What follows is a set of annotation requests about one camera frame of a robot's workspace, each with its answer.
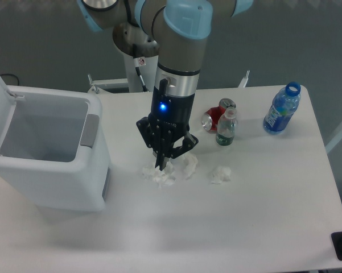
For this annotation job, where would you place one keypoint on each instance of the white paper ball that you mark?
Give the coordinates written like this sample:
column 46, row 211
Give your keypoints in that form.
column 190, row 163
column 221, row 174
column 162, row 178

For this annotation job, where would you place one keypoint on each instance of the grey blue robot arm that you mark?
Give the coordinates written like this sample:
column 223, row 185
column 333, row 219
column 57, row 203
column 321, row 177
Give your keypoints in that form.
column 180, row 30

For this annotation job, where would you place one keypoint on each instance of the crushed red soda can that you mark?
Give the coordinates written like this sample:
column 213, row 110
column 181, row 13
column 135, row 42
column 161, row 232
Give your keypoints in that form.
column 210, row 118

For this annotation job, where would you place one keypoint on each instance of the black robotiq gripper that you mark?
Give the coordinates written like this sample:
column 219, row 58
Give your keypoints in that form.
column 168, row 113

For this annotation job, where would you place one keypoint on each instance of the blue plastic drink bottle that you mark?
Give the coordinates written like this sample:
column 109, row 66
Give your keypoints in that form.
column 283, row 107

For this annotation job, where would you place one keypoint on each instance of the white open trash bin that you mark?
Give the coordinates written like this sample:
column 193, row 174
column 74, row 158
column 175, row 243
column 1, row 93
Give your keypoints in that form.
column 55, row 152

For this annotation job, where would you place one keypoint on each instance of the small green label bottle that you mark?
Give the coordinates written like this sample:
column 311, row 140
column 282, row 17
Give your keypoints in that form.
column 226, row 127

